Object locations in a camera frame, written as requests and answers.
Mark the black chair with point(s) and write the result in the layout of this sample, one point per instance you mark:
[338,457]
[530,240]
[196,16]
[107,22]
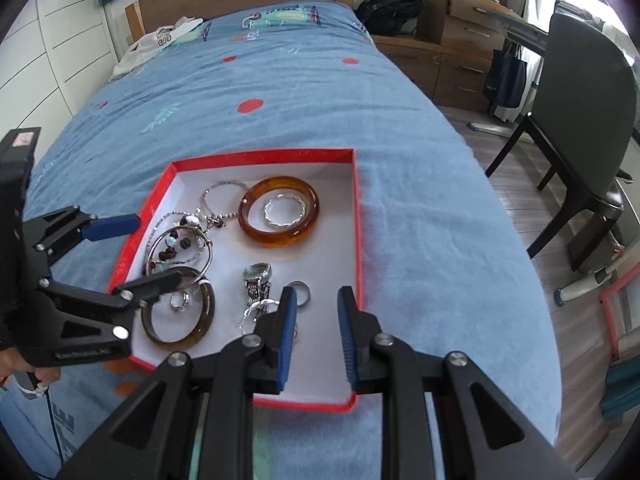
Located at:
[580,110]

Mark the thin metal bangle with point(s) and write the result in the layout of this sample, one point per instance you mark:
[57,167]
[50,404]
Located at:
[208,255]

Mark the amber bangle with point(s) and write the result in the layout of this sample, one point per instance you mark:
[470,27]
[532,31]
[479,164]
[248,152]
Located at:
[277,183]

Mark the low wooden cabinet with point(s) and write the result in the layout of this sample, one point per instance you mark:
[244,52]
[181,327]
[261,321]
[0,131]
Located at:
[450,75]

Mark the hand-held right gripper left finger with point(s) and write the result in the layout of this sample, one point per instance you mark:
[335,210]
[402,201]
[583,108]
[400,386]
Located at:
[286,340]

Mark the grey desk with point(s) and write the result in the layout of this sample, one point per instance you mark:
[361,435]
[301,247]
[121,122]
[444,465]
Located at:
[530,30]

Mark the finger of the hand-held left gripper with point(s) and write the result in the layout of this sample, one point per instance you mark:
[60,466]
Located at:
[112,226]
[160,285]

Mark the blue printed blanket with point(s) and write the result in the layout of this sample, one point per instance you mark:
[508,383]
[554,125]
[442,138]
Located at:
[400,160]

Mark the teal cloth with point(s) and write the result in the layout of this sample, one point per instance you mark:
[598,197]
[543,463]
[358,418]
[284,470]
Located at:
[622,390]

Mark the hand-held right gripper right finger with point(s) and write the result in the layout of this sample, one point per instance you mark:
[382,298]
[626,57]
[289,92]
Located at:
[346,340]

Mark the red cardboard box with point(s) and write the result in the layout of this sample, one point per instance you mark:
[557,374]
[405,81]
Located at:
[330,200]

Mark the white pipe frame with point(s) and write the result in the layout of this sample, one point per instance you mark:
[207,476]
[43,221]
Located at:
[585,285]

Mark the black backpack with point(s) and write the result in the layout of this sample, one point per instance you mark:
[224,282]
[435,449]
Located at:
[390,10]

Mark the brown wooden bangle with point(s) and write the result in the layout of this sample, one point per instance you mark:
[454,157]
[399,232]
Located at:
[206,320]

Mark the dark hanging bag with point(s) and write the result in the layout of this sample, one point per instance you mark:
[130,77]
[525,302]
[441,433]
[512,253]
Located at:
[507,85]

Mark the white wardrobe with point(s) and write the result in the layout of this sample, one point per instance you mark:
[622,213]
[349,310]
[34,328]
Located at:
[40,50]

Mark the person's left hand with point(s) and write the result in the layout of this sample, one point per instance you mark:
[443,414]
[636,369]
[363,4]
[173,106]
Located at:
[12,366]

